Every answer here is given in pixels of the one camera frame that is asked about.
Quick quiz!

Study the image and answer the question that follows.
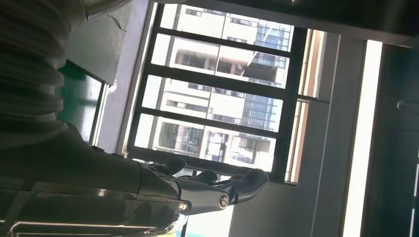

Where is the green conveyor belt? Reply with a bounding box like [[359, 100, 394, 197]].
[[55, 60, 105, 145]]

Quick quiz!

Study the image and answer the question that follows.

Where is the narrow side window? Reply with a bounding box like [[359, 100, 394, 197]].
[[284, 29, 327, 186]]

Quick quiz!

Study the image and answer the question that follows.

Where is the black framed window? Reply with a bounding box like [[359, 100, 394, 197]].
[[126, 0, 310, 184]]

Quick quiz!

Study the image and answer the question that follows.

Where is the aluminium conveyor frame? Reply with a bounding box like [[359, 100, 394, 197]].
[[89, 81, 119, 148]]

